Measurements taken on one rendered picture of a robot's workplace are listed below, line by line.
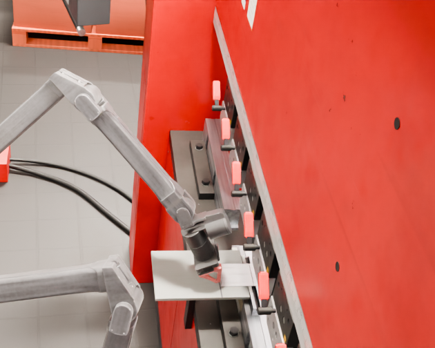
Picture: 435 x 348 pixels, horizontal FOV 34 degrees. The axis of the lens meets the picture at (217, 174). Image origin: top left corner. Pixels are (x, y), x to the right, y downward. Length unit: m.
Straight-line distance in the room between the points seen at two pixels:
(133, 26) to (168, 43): 2.30
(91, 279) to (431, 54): 0.88
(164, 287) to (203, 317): 0.17
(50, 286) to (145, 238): 1.59
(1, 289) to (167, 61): 1.25
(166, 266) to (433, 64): 1.27
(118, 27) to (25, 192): 1.53
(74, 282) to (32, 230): 2.04
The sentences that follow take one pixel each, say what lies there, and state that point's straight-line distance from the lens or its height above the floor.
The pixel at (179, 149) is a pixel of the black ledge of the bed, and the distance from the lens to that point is 2.68.
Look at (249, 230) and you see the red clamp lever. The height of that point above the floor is 1.29.
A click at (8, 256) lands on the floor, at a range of 3.48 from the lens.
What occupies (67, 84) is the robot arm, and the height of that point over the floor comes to 1.51.
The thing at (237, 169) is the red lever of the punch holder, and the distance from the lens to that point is 1.94.
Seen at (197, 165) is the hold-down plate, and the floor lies 0.91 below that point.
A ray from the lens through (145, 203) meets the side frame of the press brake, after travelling 3.01.
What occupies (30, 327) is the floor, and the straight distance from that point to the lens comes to 3.20.
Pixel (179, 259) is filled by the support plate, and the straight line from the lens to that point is 2.09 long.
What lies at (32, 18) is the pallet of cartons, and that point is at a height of 0.20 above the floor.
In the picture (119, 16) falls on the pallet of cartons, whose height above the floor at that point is 0.26.
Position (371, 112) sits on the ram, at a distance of 1.15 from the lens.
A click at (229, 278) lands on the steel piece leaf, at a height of 1.00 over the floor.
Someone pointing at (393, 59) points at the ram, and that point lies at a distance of 1.08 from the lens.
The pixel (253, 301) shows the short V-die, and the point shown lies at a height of 1.00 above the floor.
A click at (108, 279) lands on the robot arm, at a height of 1.37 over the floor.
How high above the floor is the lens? 2.51
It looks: 39 degrees down
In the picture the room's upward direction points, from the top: 10 degrees clockwise
